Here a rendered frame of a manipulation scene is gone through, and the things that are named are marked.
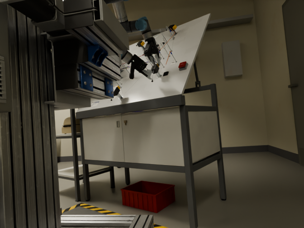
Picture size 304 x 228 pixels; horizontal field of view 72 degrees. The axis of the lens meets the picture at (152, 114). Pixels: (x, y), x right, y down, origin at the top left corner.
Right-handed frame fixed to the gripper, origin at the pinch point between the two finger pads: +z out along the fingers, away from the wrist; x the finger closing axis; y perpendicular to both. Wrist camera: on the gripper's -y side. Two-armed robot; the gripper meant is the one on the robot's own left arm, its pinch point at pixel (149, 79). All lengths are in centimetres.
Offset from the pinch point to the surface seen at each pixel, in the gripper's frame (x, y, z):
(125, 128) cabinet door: 8.4, -43.0, 10.1
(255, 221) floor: -57, -32, 101
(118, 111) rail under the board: 11.8, -35.2, -1.5
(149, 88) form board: 3.7, -5.4, 5.2
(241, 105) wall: 195, 74, 226
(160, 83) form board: -1.1, 2.1, 8.3
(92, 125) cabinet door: 40, -66, -7
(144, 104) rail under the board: -7.1, -16.7, 6.5
